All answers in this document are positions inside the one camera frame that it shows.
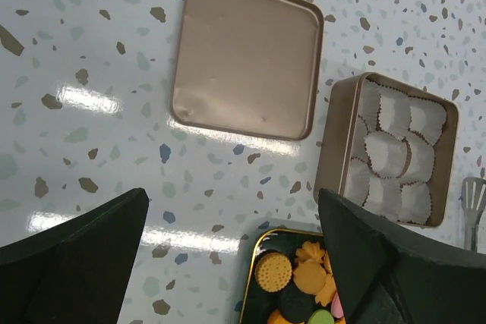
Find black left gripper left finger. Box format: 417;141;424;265
1;188;149;323

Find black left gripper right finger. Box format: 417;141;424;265
318;189;485;323

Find black sandwich cookie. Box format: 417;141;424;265
278;284;314;323

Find orange dotted round cookie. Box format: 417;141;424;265
254;252;292;293

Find silver metal tongs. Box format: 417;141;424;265
461;177;485;252

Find pink sandwich cookie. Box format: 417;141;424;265
330;293;346;322

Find orange scalloped cookie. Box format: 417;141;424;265
314;252;337;307

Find orange flower cookie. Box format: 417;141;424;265
293;241;327;295

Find green sandwich cookie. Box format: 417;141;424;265
307;309;334;324

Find dark green gold-rimmed tray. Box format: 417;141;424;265
239;228;346;323

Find plain orange round cookie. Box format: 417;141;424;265
267;309;292;324

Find gold cookie tin box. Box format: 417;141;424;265
314;72;459;228

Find gold tin lid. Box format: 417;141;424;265
171;0;324;140

